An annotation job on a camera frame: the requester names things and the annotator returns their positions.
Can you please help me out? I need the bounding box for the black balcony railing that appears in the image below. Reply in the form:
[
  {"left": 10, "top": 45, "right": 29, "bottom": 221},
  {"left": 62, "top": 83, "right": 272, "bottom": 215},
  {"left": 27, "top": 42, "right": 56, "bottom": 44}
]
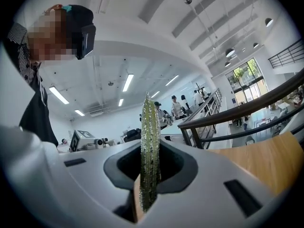
[{"left": 268, "top": 38, "right": 304, "bottom": 69}]

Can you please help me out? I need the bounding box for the green glittery strip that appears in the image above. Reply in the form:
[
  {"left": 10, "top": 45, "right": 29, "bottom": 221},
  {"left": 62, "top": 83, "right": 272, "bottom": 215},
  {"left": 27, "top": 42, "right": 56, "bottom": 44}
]
[{"left": 139, "top": 91, "right": 162, "bottom": 213}]

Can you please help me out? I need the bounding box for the person's black apron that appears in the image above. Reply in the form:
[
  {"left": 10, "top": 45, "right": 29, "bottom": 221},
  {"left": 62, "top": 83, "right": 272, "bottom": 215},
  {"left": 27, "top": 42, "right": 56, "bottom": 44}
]
[{"left": 19, "top": 77, "right": 59, "bottom": 147}]

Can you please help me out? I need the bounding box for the black office chair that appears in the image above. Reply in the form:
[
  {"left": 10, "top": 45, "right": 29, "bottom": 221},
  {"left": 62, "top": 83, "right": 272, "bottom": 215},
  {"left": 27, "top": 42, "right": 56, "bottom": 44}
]
[{"left": 123, "top": 128, "right": 141, "bottom": 143}]

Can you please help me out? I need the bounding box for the person's striped shirt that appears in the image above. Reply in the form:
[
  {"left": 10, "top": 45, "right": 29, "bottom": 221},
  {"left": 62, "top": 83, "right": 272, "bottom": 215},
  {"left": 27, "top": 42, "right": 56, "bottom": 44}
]
[{"left": 7, "top": 22, "right": 46, "bottom": 97}]

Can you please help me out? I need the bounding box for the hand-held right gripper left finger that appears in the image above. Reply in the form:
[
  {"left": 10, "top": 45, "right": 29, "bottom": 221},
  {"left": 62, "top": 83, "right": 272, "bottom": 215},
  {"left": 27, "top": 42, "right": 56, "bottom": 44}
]
[{"left": 58, "top": 139, "right": 143, "bottom": 228}]

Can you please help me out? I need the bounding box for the wooden table with white legs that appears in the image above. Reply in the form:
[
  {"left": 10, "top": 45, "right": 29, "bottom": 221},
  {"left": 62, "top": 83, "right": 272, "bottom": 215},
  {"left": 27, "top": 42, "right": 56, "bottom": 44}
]
[{"left": 209, "top": 131, "right": 300, "bottom": 197}]

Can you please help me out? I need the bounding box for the black stair railing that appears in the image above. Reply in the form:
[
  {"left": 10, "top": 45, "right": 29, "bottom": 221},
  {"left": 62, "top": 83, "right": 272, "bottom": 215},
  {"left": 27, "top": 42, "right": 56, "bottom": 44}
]
[{"left": 177, "top": 67, "right": 304, "bottom": 150}]

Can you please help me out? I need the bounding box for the black head-mounted camera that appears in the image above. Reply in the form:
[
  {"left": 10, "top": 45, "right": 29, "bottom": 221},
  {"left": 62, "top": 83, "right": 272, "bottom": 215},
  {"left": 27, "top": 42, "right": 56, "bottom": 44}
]
[{"left": 75, "top": 24, "right": 97, "bottom": 60}]

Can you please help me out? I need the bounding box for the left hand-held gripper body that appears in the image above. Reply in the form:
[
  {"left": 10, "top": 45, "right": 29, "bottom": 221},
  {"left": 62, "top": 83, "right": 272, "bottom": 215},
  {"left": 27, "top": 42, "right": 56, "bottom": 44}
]
[{"left": 69, "top": 129, "right": 114, "bottom": 152}]

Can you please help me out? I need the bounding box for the long white table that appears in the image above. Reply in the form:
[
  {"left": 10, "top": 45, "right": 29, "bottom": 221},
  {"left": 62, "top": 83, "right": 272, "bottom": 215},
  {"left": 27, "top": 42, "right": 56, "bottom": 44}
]
[{"left": 161, "top": 117, "right": 190, "bottom": 141}]

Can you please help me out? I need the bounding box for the orange and teal hair clip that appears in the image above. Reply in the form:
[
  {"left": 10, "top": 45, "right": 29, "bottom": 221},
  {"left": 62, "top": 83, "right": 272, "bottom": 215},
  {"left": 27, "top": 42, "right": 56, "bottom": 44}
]
[{"left": 51, "top": 4, "right": 73, "bottom": 12}]

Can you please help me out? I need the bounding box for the person's face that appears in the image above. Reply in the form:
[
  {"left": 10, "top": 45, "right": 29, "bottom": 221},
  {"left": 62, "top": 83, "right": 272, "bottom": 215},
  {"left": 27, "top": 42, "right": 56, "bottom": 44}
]
[{"left": 27, "top": 8, "right": 78, "bottom": 66}]

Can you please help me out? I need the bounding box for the large glass window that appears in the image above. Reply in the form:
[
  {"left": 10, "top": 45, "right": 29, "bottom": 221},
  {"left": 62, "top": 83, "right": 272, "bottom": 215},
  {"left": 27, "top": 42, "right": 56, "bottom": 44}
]
[{"left": 225, "top": 58, "right": 264, "bottom": 97}]

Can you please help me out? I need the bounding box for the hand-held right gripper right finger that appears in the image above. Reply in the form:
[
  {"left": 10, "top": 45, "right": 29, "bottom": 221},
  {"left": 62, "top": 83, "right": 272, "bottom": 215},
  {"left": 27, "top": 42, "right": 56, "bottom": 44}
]
[{"left": 143, "top": 138, "right": 285, "bottom": 228}]

